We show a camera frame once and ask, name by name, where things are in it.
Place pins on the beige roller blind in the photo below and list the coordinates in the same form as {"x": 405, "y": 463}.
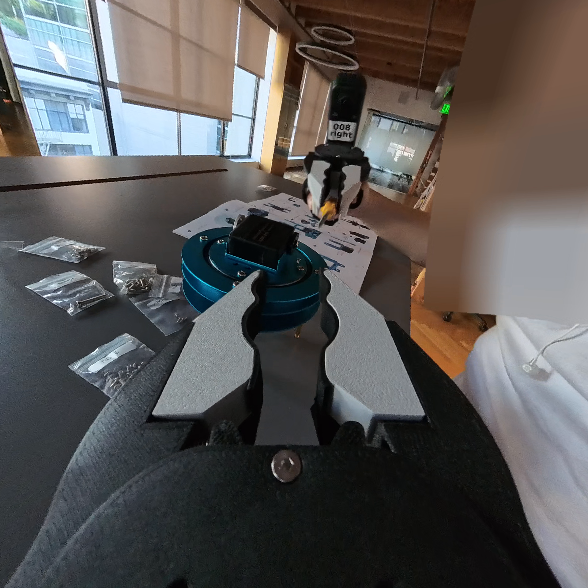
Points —
{"x": 252, "y": 41}
{"x": 174, "y": 55}
{"x": 312, "y": 105}

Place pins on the white labelled bag of screws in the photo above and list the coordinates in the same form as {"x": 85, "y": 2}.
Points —
{"x": 110, "y": 363}

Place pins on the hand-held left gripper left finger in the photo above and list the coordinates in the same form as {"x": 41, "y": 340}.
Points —
{"x": 206, "y": 363}

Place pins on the plastic bag of long screws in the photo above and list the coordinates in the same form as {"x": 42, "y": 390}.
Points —
{"x": 69, "y": 291}

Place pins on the printed assembly instruction manual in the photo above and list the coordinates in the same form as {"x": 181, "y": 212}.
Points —
{"x": 206, "y": 220}

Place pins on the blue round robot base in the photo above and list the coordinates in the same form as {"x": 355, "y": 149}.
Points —
{"x": 206, "y": 275}

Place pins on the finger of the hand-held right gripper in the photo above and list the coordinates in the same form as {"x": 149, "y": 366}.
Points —
{"x": 350, "y": 183}
{"x": 318, "y": 188}

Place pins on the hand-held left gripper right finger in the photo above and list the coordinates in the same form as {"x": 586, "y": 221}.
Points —
{"x": 372, "y": 363}

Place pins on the black servo motor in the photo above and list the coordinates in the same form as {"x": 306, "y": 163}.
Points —
{"x": 262, "y": 241}

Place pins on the dark grey desk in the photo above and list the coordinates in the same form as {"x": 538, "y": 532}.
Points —
{"x": 69, "y": 206}

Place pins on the large glass window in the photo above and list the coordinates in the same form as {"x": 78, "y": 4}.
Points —
{"x": 59, "y": 92}

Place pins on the plastic bag of dark screws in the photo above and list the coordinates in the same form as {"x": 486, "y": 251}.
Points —
{"x": 64, "y": 250}

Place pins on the plastic bag of large screws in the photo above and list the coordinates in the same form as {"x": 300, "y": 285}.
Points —
{"x": 135, "y": 278}

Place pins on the plastic bag of few screws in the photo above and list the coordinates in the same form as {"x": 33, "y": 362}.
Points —
{"x": 165, "y": 314}

